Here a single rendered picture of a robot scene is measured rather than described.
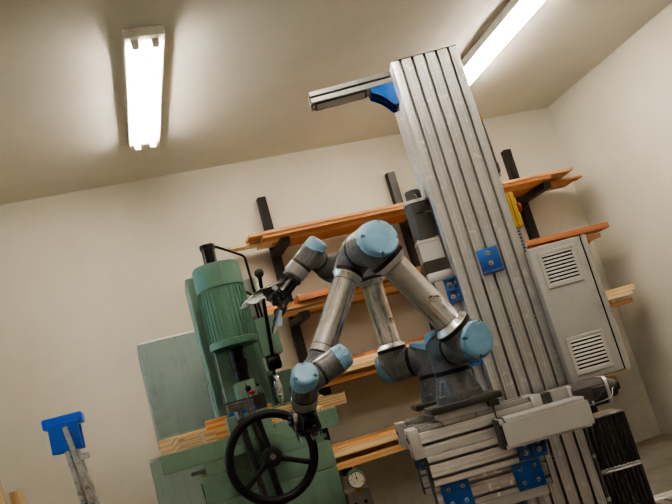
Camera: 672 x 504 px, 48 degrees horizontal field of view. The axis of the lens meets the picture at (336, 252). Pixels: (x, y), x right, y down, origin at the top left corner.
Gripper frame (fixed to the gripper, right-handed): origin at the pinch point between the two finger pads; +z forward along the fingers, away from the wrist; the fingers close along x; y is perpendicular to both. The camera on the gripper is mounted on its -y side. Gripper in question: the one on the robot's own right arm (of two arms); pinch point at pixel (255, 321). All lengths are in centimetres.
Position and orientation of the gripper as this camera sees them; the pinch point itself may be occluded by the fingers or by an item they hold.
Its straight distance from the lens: 259.0
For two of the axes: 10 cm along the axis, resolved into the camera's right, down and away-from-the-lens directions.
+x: 7.1, 5.9, 3.9
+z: -6.0, 7.9, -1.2
